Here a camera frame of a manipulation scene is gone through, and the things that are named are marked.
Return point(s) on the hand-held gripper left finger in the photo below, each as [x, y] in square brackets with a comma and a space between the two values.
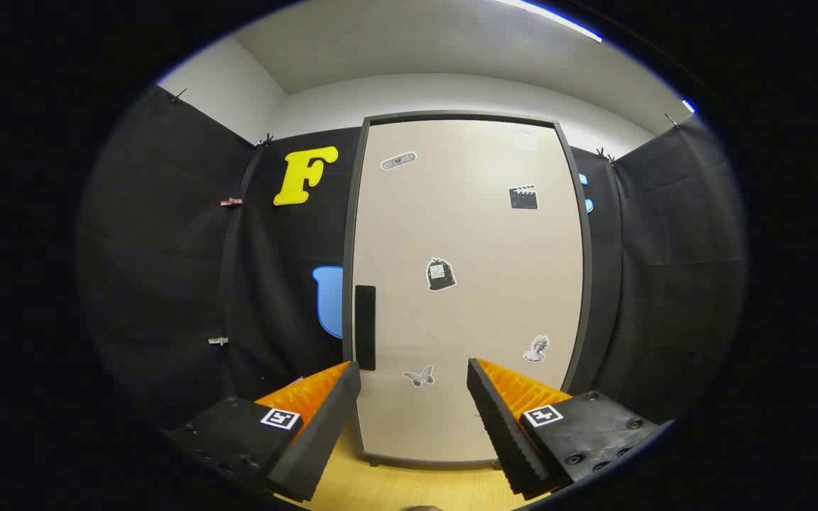
[324, 433]

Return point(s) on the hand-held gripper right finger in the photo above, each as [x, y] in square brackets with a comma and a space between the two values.
[501, 433]

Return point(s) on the beige shoe cabinet door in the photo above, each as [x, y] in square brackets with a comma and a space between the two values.
[466, 234]

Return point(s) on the grey shoe cabinet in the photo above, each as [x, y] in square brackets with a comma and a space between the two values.
[451, 115]

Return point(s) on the black backdrop cloth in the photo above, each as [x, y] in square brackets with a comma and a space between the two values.
[167, 248]

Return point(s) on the ceiling light strip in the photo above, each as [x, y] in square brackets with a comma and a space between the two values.
[689, 106]

